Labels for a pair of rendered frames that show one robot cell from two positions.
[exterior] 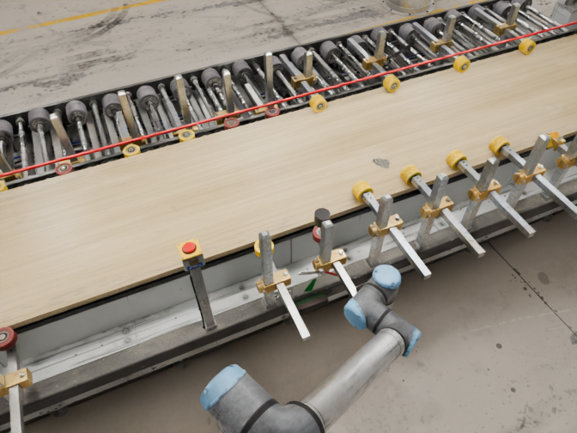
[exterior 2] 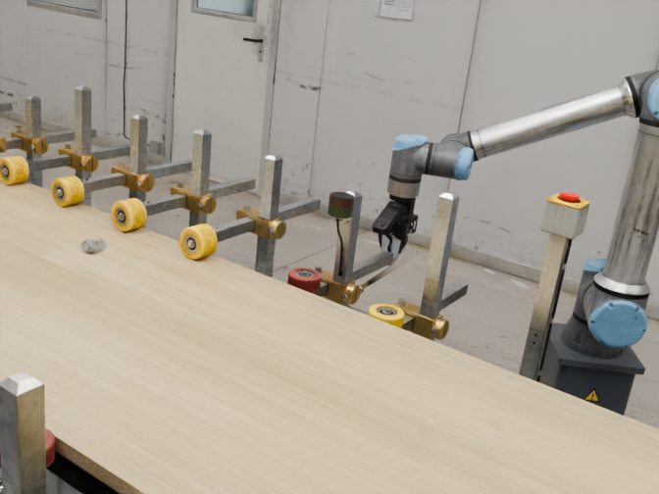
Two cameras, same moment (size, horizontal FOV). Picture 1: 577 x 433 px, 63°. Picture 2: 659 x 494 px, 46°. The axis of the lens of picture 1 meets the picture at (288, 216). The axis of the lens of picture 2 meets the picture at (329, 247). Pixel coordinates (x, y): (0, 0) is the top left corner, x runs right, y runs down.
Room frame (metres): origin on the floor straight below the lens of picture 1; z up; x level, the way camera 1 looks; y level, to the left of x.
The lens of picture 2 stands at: (2.17, 1.31, 1.62)
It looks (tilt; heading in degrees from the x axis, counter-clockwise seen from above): 20 degrees down; 236
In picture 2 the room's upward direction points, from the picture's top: 7 degrees clockwise
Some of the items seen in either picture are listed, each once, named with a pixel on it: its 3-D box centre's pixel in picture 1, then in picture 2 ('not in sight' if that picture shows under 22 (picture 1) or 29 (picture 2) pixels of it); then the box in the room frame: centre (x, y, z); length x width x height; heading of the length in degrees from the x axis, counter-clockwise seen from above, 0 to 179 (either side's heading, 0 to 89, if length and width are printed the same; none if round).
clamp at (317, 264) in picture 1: (329, 260); (332, 287); (1.14, -0.17, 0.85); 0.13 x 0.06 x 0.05; 113
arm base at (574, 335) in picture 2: not in sight; (594, 329); (0.25, -0.01, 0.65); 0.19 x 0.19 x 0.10
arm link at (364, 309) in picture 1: (367, 307); (449, 161); (0.74, -0.24, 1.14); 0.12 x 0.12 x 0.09; 47
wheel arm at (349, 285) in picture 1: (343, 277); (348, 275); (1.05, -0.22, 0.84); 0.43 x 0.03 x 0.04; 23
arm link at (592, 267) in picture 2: not in sight; (605, 289); (0.26, 0.00, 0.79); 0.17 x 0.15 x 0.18; 47
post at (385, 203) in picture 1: (379, 235); (266, 242); (1.22, -0.38, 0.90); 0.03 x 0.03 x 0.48; 23
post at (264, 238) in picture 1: (267, 271); (432, 291); (1.03, 0.08, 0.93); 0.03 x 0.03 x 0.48; 23
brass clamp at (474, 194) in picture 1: (483, 191); (132, 178); (1.43, -0.86, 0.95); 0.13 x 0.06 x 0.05; 113
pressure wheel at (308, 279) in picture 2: (321, 239); (302, 293); (1.24, -0.14, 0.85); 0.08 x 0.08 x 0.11
